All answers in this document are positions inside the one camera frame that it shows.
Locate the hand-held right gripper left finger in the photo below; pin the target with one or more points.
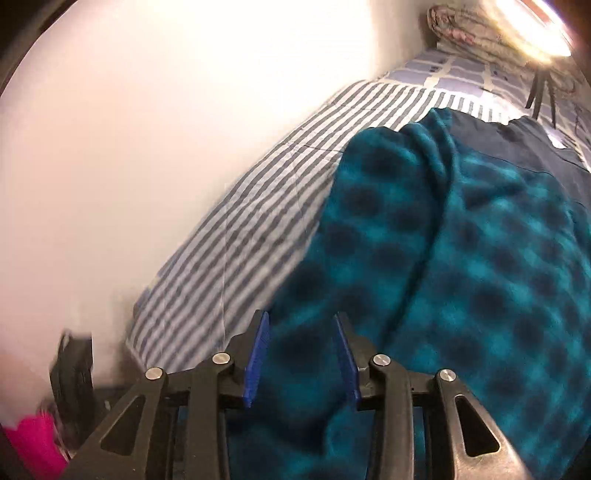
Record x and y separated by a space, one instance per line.
256 360

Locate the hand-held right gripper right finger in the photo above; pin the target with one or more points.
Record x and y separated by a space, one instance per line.
346 360

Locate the teal plaid fleece garment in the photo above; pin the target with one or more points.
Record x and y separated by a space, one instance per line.
461 277

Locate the person's left forearm pink sleeve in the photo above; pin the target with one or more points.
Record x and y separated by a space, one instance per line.
37 443

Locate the blue white striped quilt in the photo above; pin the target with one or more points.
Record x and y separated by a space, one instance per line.
258 221

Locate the black tripod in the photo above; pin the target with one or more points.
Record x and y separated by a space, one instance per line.
538 99

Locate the folded floral quilt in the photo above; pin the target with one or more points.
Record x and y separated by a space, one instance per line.
461 27

